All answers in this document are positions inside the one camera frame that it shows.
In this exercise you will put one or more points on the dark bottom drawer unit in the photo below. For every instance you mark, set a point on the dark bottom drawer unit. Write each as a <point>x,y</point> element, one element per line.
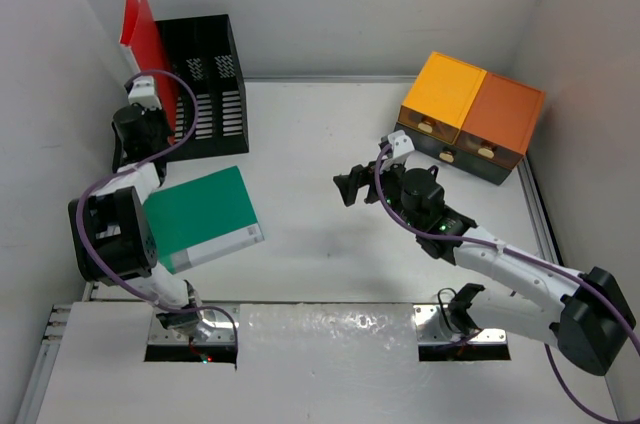
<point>456,157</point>

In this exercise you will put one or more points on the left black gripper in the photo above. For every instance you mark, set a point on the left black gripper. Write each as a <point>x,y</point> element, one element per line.
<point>160,115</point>

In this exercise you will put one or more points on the green folder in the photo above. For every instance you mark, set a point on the green folder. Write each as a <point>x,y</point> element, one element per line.
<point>202,220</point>

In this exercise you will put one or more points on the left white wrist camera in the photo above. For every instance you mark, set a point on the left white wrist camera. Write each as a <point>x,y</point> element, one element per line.
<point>143,93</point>

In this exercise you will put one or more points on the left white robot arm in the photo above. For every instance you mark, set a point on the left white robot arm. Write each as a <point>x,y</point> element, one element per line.
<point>112,235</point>

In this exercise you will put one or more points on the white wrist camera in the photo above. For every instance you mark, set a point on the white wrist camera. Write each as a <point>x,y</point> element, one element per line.
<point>401,147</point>
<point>143,93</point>

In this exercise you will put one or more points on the black mesh file rack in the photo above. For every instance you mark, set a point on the black mesh file rack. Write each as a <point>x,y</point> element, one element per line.
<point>202,52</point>

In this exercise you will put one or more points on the orange drawer box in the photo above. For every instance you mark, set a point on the orange drawer box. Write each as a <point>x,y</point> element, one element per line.
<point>501,120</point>

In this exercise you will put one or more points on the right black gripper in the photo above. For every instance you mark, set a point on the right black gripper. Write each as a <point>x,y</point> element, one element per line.
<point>350,183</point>

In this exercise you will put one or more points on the metal front rail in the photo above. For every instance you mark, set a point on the metal front rail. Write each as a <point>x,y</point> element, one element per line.
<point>296,364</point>

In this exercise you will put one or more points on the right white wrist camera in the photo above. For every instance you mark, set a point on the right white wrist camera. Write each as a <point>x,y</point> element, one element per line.
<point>401,147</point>

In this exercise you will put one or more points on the yellow drawer box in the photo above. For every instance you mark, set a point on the yellow drawer box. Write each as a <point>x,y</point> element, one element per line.
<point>441,96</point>

